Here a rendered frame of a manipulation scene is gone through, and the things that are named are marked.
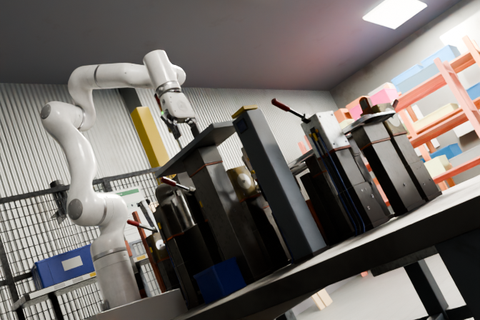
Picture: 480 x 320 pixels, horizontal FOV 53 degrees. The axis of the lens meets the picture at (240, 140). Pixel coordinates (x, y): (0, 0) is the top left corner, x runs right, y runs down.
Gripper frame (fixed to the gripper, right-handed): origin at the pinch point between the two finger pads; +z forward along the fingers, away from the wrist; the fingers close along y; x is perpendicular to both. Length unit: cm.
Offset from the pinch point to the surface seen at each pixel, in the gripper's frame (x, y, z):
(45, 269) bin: 108, 0, 11
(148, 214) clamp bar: 64, 29, 8
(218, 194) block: -4.7, -3.4, 23.7
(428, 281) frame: -9, 103, 85
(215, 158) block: -5.9, 1.0, 12.2
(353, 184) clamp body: -41, 8, 39
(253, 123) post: -29.5, -6.6, 12.1
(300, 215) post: -30, -5, 41
